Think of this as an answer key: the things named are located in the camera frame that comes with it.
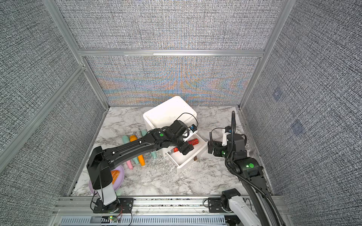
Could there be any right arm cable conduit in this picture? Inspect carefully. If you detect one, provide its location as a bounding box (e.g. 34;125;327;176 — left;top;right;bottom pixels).
226;111;283;226

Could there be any purple plate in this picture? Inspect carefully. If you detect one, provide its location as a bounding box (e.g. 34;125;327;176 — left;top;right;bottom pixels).
88;165;125;195

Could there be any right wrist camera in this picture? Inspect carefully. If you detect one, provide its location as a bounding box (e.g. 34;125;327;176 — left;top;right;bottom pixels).
222;126;232;147

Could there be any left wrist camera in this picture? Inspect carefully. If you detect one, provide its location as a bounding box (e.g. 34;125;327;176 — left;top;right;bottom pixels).
183;124;198;141

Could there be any orange pastry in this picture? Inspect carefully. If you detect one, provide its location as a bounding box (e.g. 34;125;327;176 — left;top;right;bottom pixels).
111;170;120;184

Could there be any aluminium front rail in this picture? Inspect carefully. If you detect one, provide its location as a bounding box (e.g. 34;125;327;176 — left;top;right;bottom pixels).
50;194;286;226

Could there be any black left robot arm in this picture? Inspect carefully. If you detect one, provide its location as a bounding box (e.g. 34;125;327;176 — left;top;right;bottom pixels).
86;120;197;206

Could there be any orange microphone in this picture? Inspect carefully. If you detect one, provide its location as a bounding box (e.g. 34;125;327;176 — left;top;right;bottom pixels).
130;135;146;167

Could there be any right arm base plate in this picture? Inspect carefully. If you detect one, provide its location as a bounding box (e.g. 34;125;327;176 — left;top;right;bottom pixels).
207;197;226;213

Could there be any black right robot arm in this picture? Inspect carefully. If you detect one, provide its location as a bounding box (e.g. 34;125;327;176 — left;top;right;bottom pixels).
208;132;286;226

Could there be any left camera cable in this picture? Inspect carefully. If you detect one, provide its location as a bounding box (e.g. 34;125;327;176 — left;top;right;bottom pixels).
176;112;199;126

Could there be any pink microphone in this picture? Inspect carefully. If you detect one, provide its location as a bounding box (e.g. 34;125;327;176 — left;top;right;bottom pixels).
126;160;133;170

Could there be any white bottom drawer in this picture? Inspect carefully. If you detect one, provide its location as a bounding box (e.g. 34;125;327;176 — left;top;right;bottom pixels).
163;134;207;173

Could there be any mint green microphone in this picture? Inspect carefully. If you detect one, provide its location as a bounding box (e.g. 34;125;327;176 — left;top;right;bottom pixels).
141;130;157;159
121;135;140;165

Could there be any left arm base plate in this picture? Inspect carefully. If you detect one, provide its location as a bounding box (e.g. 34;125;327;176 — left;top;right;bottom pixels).
92;198;134;214

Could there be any glittery red microphone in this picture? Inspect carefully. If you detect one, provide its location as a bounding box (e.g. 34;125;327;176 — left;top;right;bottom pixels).
171;138;199;153

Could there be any white drawer cabinet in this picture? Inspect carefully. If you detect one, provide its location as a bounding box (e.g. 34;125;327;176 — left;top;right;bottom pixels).
142;95;198;156

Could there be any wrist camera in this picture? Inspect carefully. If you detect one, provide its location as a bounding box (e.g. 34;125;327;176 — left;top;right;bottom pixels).
222;126;232;147
183;124;198;141

